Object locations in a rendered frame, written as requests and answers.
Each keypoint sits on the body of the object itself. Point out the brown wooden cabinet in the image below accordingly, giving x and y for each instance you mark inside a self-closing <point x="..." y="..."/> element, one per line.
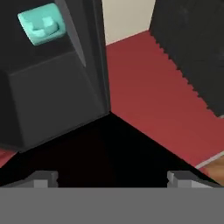
<point x="215" y="170"/>

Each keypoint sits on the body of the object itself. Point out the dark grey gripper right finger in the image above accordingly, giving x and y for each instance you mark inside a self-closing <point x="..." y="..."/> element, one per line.
<point x="183" y="178"/>

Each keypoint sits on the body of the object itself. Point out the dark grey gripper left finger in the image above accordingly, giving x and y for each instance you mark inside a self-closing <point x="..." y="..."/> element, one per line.
<point x="43" y="178"/>

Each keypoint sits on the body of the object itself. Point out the black textured cabinet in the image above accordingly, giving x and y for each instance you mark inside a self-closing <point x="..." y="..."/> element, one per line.
<point x="198" y="46"/>

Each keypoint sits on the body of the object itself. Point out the dark grey fridge, teal dispenser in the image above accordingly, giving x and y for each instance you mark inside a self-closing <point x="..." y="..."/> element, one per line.
<point x="55" y="87"/>

